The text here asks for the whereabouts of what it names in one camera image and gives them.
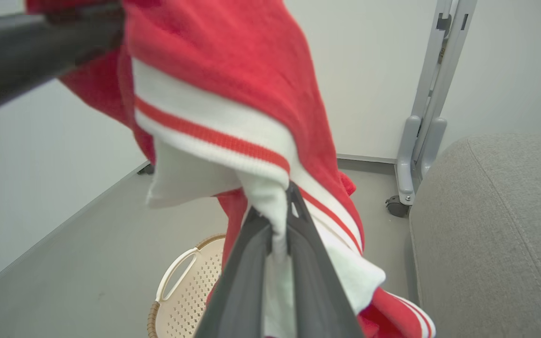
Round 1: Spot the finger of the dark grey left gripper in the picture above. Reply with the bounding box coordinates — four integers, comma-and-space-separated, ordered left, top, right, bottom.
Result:
0, 4, 125, 122

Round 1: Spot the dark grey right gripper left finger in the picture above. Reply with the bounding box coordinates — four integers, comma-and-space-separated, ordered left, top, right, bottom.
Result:
194, 207, 272, 338

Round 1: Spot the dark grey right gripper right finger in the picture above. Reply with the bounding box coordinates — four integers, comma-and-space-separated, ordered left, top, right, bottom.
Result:
287, 181, 364, 338

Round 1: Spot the red clothing with white stripes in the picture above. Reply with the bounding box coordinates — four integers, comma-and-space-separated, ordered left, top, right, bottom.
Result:
25, 0, 436, 338

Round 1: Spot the cream perforated plastic laundry basket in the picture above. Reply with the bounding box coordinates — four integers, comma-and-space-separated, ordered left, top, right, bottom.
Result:
147, 234, 228, 338

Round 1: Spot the black caster wheel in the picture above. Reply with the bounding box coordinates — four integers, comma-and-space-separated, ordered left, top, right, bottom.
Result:
386, 195, 412, 218

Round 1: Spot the grey metal partition stand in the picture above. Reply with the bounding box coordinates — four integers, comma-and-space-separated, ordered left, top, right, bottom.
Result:
395, 0, 479, 207

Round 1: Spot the grey fabric sofa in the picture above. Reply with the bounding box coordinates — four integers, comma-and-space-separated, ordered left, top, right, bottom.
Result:
409, 133, 541, 338

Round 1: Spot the grey panel bottom rail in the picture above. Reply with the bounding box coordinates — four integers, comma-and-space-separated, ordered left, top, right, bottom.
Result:
336, 154, 397, 166

